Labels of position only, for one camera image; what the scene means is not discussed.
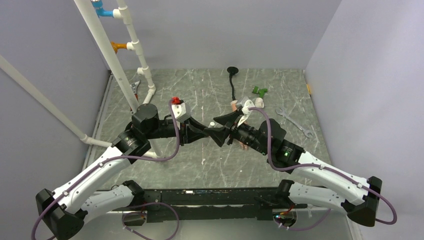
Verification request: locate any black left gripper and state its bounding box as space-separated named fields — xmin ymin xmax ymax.
xmin=145 ymin=115 xmax=207 ymax=146

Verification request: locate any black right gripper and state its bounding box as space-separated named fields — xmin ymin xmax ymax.
xmin=203 ymin=110 xmax=270 ymax=156

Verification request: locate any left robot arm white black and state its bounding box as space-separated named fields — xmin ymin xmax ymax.
xmin=35 ymin=103 xmax=206 ymax=240

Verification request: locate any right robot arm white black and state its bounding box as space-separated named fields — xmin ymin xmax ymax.
xmin=204 ymin=110 xmax=383 ymax=227

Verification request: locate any mannequin practice hand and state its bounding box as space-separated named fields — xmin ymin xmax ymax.
xmin=230 ymin=100 xmax=249 ymax=151

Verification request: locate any white pipe fitting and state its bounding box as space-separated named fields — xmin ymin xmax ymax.
xmin=254 ymin=97 xmax=265 ymax=109

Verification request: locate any green pipe fitting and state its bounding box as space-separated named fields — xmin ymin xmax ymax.
xmin=252 ymin=86 xmax=268 ymax=98

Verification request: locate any black flexible stand with base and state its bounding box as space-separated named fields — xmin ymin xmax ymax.
xmin=226 ymin=66 xmax=239 ymax=101

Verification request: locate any silver combination wrench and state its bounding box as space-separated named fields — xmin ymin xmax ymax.
xmin=275 ymin=108 xmax=314 ymax=139

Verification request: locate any orange pipe fitting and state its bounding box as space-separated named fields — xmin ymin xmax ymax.
xmin=110 ymin=41 xmax=127 ymax=54

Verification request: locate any blue pipe fitting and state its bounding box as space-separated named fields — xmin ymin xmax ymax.
xmin=91 ymin=0 xmax=114 ymax=18

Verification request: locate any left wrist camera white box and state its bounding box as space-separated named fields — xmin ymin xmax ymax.
xmin=171 ymin=97 xmax=192 ymax=123

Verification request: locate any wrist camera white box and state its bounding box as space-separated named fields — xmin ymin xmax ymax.
xmin=237 ymin=96 xmax=255 ymax=127
xmin=171 ymin=97 xmax=192 ymax=123

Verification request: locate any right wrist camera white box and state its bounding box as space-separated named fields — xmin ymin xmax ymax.
xmin=237 ymin=96 xmax=255 ymax=127

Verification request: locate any adjustable wrench red handle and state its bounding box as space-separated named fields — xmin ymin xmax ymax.
xmin=130 ymin=81 xmax=141 ymax=101

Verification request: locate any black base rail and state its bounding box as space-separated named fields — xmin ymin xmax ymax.
xmin=123 ymin=180 xmax=296 ymax=223

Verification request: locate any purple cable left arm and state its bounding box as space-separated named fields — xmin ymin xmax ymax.
xmin=30 ymin=99 xmax=182 ymax=240

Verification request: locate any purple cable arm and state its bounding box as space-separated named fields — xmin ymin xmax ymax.
xmin=30 ymin=99 xmax=182 ymax=240
xmin=248 ymin=106 xmax=398 ymax=226

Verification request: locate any white PVC pipe frame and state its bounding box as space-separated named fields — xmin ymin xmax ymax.
xmin=0 ymin=0 xmax=166 ymax=162

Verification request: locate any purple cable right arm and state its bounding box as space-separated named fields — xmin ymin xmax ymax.
xmin=248 ymin=106 xmax=398 ymax=226

